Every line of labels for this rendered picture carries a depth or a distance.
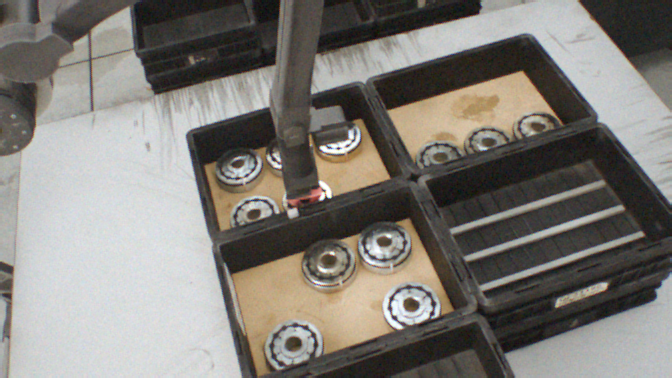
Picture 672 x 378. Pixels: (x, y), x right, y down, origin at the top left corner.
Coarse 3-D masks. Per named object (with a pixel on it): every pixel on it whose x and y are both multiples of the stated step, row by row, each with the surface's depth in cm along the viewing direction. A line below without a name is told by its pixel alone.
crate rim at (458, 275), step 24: (384, 192) 127; (312, 216) 125; (432, 216) 122; (216, 240) 123; (216, 264) 120; (456, 264) 115; (456, 312) 110; (240, 336) 111; (384, 336) 108; (240, 360) 108; (312, 360) 107
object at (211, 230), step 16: (320, 96) 145; (368, 96) 143; (256, 112) 143; (208, 128) 142; (384, 128) 137; (192, 144) 139; (192, 160) 137; (400, 160) 131; (400, 176) 129; (352, 192) 127; (208, 208) 129; (304, 208) 126; (208, 224) 126; (256, 224) 125
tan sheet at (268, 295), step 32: (288, 256) 132; (416, 256) 129; (256, 288) 128; (288, 288) 127; (352, 288) 126; (384, 288) 125; (256, 320) 124; (288, 320) 123; (320, 320) 122; (352, 320) 122; (256, 352) 120
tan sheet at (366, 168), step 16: (368, 144) 148; (320, 160) 147; (352, 160) 146; (368, 160) 145; (208, 176) 147; (272, 176) 145; (320, 176) 144; (336, 176) 143; (352, 176) 143; (368, 176) 142; (384, 176) 142; (224, 192) 144; (256, 192) 143; (272, 192) 142; (336, 192) 141; (224, 208) 141; (224, 224) 138
